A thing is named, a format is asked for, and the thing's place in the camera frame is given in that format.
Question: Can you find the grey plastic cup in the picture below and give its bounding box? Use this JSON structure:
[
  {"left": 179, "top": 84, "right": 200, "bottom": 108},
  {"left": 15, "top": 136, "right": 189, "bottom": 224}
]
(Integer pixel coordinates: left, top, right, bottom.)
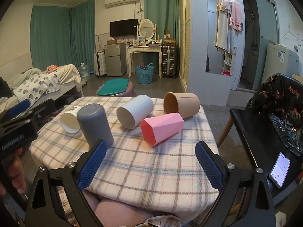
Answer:
[{"left": 77, "top": 103, "right": 114, "bottom": 149}]

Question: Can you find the white floral paper cup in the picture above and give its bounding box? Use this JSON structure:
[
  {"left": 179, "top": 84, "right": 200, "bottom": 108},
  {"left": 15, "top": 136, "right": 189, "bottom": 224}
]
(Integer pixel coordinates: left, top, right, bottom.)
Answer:
[{"left": 60, "top": 106, "right": 82, "bottom": 134}]

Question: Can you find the pink faceted cup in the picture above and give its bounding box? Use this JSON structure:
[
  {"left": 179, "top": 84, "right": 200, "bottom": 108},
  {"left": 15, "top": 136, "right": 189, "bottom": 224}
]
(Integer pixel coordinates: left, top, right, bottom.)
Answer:
[{"left": 140, "top": 112, "right": 184, "bottom": 147}]

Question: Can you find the brown paper cup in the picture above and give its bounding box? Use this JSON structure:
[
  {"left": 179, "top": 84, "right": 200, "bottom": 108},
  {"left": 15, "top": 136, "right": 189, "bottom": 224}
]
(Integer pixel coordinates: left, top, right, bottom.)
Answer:
[{"left": 163, "top": 92, "right": 200, "bottom": 119}]

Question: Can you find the person's left hand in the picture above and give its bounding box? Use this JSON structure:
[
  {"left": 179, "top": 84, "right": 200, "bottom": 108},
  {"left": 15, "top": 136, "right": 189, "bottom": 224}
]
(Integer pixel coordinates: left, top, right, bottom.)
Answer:
[{"left": 7, "top": 148, "right": 26, "bottom": 195}]

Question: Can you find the smartphone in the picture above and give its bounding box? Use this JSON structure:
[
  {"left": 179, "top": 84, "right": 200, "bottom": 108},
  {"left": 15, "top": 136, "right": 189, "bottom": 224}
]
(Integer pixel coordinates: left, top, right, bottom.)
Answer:
[{"left": 269, "top": 152, "right": 291, "bottom": 189}]

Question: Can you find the black chair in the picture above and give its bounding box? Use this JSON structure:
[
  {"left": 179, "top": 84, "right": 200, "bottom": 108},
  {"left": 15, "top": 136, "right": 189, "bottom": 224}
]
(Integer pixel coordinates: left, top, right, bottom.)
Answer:
[{"left": 216, "top": 108, "right": 302, "bottom": 205}]

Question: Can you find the bed with blankets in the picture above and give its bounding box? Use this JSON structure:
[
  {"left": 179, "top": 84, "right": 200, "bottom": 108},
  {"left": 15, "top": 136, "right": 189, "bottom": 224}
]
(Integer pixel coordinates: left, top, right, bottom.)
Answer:
[{"left": 1, "top": 64, "right": 82, "bottom": 112}]

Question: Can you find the water jug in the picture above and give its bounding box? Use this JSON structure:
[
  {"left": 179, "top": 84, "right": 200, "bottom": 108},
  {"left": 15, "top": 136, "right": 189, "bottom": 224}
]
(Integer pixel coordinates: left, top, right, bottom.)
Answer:
[{"left": 78, "top": 63, "right": 90, "bottom": 81}]

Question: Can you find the plaid tablecloth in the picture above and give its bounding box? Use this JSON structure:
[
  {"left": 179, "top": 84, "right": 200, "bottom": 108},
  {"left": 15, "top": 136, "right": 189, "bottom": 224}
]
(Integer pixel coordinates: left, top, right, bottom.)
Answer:
[{"left": 29, "top": 96, "right": 220, "bottom": 214}]

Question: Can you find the green curtain left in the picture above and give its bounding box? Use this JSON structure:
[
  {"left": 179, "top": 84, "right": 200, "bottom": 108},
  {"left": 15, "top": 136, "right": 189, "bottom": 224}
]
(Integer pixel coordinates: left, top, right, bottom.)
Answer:
[{"left": 30, "top": 0, "right": 95, "bottom": 72}]

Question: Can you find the green curtain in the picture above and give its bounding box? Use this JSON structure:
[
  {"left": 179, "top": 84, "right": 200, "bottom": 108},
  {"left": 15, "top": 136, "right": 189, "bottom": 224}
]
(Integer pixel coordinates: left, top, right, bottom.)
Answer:
[
  {"left": 30, "top": 0, "right": 95, "bottom": 72},
  {"left": 143, "top": 0, "right": 180, "bottom": 74}
]

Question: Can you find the white suitcase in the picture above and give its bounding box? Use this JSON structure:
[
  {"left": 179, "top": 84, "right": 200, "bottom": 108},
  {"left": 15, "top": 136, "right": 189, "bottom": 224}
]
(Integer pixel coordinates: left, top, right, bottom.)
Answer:
[{"left": 94, "top": 51, "right": 107, "bottom": 77}]

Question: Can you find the green cushion stool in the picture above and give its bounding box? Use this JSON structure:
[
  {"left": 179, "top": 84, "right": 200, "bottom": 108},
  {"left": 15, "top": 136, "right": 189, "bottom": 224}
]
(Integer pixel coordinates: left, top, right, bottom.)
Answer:
[{"left": 96, "top": 78, "right": 136, "bottom": 97}]

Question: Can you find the small grey refrigerator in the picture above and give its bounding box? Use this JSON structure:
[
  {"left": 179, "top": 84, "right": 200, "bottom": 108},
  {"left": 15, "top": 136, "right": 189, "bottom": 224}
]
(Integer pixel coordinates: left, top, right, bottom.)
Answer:
[{"left": 105, "top": 43, "right": 127, "bottom": 76}]

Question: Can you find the blue laundry basket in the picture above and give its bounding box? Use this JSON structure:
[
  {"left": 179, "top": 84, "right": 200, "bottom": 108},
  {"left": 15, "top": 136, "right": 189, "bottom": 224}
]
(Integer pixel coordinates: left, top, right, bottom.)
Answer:
[{"left": 136, "top": 63, "right": 154, "bottom": 84}]

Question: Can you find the washing machine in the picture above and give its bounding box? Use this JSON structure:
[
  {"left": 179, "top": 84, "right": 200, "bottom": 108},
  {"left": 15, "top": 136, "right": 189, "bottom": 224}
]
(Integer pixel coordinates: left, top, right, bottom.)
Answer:
[{"left": 261, "top": 44, "right": 299, "bottom": 83}]

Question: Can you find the black television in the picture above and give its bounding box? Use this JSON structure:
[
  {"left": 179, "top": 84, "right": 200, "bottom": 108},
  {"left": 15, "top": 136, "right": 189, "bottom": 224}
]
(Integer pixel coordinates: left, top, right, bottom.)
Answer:
[{"left": 110, "top": 19, "right": 138, "bottom": 37}]

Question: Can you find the white dressing table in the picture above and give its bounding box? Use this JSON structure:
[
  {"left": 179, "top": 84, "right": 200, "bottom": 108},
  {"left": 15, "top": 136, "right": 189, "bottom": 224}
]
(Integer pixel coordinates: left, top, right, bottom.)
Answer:
[{"left": 127, "top": 44, "right": 163, "bottom": 79}]

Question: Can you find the dark trunk suitcase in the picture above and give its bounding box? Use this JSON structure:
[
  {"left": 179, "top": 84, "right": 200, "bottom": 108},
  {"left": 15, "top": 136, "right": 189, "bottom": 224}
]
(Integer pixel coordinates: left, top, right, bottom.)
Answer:
[{"left": 161, "top": 46, "right": 178, "bottom": 78}]

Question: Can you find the oval vanity mirror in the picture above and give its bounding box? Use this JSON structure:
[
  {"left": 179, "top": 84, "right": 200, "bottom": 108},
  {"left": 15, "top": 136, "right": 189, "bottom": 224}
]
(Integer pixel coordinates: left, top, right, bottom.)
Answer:
[{"left": 138, "top": 19, "right": 156, "bottom": 40}]

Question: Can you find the white air conditioner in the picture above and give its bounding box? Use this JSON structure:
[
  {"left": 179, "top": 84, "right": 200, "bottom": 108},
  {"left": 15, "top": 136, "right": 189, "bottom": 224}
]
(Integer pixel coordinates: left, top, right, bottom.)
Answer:
[{"left": 105, "top": 0, "right": 140, "bottom": 8}]

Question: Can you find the green curtain right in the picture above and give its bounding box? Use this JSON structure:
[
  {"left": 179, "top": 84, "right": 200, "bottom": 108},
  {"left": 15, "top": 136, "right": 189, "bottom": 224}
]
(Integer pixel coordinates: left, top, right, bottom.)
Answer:
[{"left": 143, "top": 0, "right": 180, "bottom": 74}]

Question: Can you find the pink towel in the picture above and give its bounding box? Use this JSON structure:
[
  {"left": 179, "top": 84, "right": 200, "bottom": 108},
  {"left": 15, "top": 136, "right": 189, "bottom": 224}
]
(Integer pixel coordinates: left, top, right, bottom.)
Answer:
[{"left": 219, "top": 0, "right": 243, "bottom": 32}]

